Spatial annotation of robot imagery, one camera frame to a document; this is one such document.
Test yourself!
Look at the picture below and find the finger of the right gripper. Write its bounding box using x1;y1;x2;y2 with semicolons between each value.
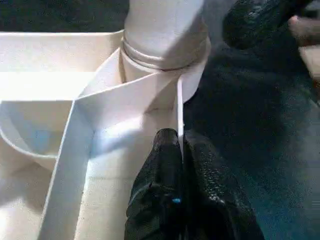
222;0;313;51

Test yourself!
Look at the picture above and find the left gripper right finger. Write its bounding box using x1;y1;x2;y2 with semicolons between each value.
182;131;266;240

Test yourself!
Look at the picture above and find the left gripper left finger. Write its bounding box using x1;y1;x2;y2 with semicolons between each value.
124;128;186;240

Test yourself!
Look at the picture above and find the white plastic table leg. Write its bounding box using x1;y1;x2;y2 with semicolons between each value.
121;0;210;71

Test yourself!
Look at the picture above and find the white plastic table top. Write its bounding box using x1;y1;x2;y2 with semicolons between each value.
0;31;211;240

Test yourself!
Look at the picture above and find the black work mat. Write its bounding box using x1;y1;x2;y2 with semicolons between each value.
0;0;320;240

